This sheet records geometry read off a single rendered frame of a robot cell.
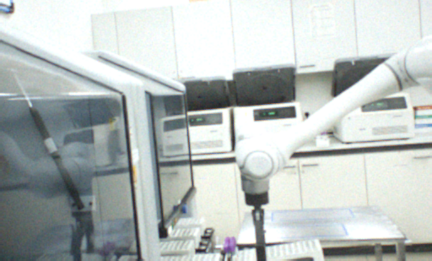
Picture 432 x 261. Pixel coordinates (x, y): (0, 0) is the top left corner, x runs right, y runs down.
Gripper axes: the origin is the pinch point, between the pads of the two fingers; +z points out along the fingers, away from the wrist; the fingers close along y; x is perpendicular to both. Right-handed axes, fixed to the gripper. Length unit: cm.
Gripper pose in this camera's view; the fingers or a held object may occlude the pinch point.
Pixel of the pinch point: (261, 256)
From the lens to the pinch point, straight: 149.3
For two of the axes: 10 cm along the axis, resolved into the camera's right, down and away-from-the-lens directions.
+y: 1.1, -0.6, 9.9
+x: -9.9, 0.8, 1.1
